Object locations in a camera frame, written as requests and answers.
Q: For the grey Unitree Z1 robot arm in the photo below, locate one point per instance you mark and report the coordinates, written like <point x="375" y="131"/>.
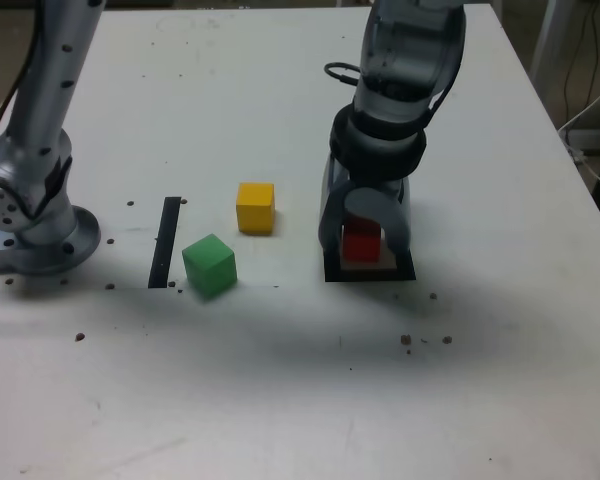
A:
<point x="40" y="100"/>

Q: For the white frame post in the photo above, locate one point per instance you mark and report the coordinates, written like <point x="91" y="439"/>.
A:
<point x="545" y="40"/>

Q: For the green cube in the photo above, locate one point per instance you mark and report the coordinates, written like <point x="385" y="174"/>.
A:
<point x="207" y="270"/>

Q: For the yellow cube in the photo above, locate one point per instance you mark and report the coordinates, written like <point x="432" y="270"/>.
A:
<point x="254" y="215"/>

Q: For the black tape square outline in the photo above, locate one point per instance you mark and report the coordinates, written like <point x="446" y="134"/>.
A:
<point x="370" y="276"/>

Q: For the red cube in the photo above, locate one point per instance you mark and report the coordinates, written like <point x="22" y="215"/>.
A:
<point x="360" y="246"/>

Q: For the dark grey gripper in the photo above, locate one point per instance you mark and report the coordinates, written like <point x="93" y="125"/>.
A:
<point x="380" y="183"/>

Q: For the black tape strip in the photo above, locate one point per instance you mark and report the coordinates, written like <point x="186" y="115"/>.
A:
<point x="164" y="240"/>

